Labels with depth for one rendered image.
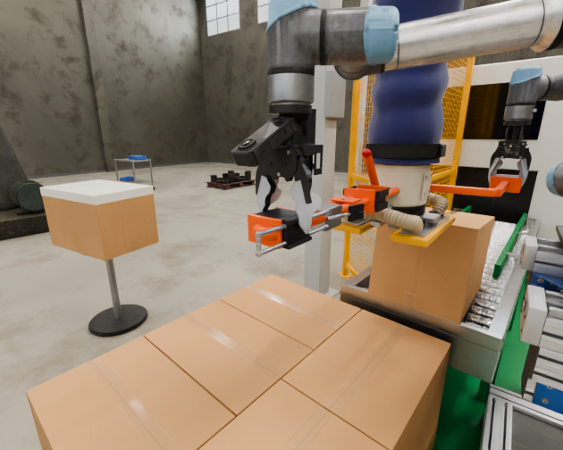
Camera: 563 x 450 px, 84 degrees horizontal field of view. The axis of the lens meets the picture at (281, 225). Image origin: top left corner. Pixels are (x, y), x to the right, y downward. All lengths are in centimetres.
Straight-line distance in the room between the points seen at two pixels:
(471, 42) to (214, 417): 111
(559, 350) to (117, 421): 116
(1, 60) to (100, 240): 1058
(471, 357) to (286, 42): 139
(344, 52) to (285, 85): 10
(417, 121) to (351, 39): 50
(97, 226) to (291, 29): 178
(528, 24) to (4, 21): 1249
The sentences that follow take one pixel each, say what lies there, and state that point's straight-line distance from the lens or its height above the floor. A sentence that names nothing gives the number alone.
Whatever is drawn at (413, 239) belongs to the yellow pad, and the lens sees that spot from 92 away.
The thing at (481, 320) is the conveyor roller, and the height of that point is 54.
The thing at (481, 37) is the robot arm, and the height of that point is 152.
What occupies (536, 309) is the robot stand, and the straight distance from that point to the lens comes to 91.
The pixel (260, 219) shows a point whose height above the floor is 122.
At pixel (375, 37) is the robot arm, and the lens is 53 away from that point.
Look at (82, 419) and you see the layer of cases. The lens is 125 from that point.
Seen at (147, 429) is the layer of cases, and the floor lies 54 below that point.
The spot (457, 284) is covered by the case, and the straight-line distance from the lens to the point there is 148.
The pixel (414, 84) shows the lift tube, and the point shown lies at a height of 149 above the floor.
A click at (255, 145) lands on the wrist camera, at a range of 46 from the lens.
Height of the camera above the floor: 137
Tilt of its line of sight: 16 degrees down
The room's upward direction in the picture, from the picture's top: straight up
